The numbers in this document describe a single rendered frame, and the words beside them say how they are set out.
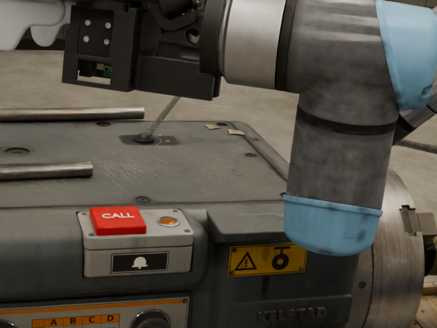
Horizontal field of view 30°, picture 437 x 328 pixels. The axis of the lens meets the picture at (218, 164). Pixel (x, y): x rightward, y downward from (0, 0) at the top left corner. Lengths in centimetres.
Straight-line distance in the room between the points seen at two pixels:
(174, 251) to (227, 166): 26
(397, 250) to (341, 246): 66
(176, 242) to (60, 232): 14
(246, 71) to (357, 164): 10
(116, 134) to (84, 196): 27
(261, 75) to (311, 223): 12
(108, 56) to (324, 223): 20
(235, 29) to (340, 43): 7
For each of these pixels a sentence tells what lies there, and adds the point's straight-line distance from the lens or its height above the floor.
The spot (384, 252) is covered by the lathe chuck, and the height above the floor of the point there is 115.
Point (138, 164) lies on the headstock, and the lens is 120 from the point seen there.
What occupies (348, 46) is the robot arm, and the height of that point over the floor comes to 157.
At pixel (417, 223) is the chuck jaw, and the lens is 131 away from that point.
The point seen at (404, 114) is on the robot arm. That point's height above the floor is 149.
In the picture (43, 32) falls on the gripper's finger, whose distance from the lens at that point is 70.
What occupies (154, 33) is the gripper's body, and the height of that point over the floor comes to 155.
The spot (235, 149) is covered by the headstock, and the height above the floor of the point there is 125.
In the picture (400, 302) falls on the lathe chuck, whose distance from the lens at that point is 130.
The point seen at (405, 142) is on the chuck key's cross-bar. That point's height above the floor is 133.
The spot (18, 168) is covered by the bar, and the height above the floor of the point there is 127.
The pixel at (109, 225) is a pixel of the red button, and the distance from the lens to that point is 97.
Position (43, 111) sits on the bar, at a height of 127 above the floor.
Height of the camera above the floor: 168
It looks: 20 degrees down
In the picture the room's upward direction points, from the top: 6 degrees clockwise
